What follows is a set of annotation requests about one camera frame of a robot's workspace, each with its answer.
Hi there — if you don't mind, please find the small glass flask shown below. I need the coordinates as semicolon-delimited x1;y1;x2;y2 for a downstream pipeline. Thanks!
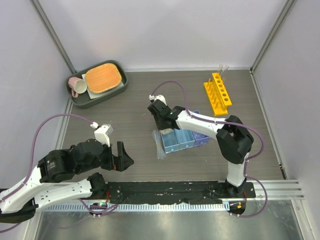
194;132;204;141

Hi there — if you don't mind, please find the yellow test tube rack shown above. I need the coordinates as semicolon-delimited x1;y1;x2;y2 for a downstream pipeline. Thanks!
203;72;232;116

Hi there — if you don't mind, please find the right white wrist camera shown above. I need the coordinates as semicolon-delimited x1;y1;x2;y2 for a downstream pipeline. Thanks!
148;94;167;105

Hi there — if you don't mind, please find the plastic bag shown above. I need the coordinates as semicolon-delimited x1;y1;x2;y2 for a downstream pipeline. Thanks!
160;128;174;135

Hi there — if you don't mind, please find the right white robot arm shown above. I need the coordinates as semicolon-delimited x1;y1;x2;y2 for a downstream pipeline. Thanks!
147;95;254;198

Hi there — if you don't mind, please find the dark grey tray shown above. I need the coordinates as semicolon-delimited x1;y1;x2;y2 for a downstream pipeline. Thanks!
65;60;129;109

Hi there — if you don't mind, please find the blue compartment box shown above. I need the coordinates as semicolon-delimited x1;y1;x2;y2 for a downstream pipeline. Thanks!
161;129;210;154

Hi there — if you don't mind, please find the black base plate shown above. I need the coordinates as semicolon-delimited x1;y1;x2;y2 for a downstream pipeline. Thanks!
82;180;257;205

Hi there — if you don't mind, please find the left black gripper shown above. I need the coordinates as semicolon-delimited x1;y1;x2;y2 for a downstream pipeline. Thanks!
78;139;135;174

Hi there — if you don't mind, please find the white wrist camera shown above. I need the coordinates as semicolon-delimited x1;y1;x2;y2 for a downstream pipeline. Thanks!
90;122;114;147
148;94;167;105

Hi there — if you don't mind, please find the bundle of plastic pipettes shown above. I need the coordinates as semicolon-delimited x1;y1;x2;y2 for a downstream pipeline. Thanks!
152;130;166;160

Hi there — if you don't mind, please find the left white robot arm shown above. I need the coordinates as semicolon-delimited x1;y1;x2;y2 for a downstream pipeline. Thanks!
0;139;134;224

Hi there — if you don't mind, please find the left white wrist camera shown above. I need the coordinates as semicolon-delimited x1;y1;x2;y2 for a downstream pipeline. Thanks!
90;122;114;147

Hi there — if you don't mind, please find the white square plate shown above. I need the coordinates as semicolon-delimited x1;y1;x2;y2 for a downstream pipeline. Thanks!
82;73;123;100

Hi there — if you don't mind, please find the white slotted cable duct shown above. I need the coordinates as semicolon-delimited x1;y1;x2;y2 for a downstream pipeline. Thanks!
43;201;230;213

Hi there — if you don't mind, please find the orange woven mat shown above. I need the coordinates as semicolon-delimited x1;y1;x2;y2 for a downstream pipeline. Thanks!
84;63;122;94

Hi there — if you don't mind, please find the pink and white mug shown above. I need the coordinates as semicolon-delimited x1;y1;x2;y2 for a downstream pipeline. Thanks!
68;77;88;98

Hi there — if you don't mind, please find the long glass test tube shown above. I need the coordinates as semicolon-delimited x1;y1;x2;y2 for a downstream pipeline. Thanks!
217;64;224;76

